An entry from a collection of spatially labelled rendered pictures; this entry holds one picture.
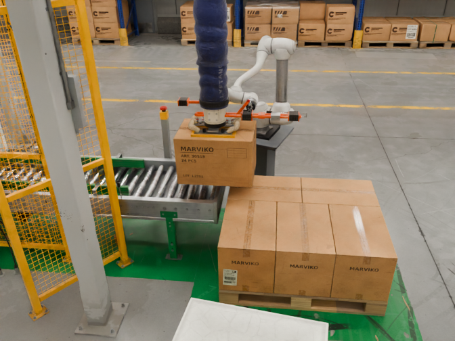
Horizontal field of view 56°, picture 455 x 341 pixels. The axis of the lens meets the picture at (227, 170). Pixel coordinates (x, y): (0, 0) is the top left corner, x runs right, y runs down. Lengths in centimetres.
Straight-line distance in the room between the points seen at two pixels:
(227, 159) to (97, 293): 132
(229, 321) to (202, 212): 162
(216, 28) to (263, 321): 194
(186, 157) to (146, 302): 114
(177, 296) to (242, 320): 158
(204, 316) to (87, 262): 121
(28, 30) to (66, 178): 82
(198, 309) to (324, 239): 140
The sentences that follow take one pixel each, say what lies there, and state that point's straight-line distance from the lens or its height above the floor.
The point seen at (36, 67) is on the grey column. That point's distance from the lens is 237.
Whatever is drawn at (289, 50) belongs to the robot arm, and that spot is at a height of 153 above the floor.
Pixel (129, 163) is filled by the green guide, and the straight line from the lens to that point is 399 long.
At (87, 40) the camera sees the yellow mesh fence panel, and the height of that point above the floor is 185.
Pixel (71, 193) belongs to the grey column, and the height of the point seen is 113.
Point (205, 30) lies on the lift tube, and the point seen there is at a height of 185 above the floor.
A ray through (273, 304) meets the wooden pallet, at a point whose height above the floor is 2.
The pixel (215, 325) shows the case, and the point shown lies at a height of 102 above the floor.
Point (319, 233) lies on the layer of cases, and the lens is 316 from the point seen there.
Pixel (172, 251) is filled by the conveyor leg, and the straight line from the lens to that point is 370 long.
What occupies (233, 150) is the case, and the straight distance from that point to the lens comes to 323.
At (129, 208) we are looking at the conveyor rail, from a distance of 353.
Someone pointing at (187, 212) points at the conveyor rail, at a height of 50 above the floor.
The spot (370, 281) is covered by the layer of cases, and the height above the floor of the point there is 32.
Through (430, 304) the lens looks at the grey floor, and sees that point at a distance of 366.
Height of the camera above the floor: 246
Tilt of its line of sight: 30 degrees down
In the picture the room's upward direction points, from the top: 1 degrees counter-clockwise
